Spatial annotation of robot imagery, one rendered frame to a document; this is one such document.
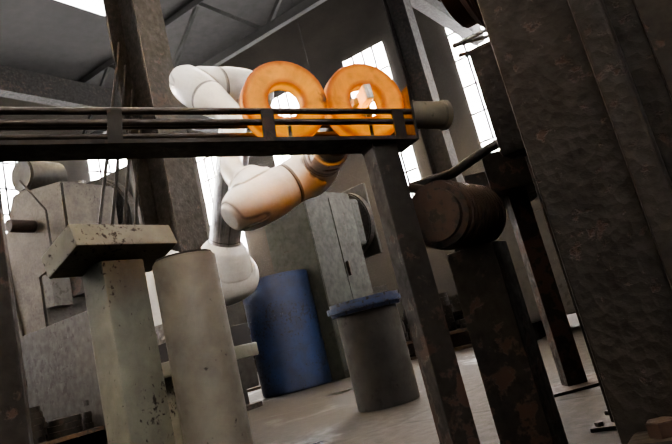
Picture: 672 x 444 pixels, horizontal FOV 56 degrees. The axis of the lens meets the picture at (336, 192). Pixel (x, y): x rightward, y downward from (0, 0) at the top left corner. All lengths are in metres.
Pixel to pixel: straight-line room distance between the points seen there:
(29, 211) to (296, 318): 3.26
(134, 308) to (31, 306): 5.67
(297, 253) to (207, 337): 3.94
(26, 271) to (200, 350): 5.91
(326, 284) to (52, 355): 1.98
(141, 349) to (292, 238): 3.88
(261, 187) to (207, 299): 0.30
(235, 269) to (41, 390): 2.85
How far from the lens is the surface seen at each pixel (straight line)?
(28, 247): 7.03
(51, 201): 6.78
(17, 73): 11.06
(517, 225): 2.03
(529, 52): 1.10
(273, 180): 1.38
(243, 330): 2.00
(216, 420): 1.19
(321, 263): 5.01
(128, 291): 1.33
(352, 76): 1.21
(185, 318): 1.19
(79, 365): 4.31
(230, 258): 2.02
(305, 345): 4.89
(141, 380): 1.31
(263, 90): 1.14
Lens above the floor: 0.30
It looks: 13 degrees up
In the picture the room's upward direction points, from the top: 14 degrees counter-clockwise
